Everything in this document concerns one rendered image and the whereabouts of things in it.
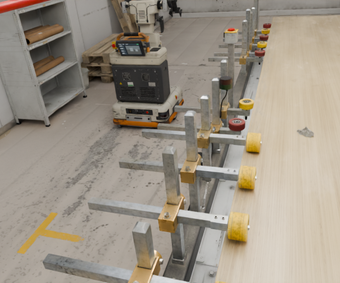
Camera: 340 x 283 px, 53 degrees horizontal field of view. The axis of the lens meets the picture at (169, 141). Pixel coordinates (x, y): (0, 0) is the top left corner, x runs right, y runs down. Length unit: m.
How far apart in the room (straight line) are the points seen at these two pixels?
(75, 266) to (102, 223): 1.57
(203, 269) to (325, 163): 0.62
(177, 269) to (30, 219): 1.72
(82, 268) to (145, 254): 0.19
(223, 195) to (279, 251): 0.67
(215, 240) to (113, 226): 1.18
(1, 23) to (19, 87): 0.68
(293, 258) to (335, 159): 0.56
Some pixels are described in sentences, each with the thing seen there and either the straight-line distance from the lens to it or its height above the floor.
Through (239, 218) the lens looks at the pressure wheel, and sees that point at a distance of 1.02.
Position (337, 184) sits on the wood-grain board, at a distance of 1.34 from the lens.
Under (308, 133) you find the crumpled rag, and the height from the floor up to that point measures 0.91.
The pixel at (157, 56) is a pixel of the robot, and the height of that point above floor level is 0.78.
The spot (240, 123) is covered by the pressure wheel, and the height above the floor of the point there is 0.91.
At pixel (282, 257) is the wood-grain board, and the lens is 1.05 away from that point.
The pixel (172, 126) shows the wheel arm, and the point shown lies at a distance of 1.77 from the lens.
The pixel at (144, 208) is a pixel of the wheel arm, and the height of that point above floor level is 0.96.
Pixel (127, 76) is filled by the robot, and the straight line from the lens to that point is 3.53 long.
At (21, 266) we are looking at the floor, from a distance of 2.47.
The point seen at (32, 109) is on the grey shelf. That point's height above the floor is 0.21.
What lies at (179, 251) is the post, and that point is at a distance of 1.23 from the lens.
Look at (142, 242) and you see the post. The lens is 0.86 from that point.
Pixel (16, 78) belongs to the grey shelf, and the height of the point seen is 0.57.
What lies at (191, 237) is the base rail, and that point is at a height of 0.70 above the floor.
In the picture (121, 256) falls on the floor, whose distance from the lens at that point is 2.29.
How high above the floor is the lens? 1.67
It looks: 30 degrees down
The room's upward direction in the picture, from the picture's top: 5 degrees counter-clockwise
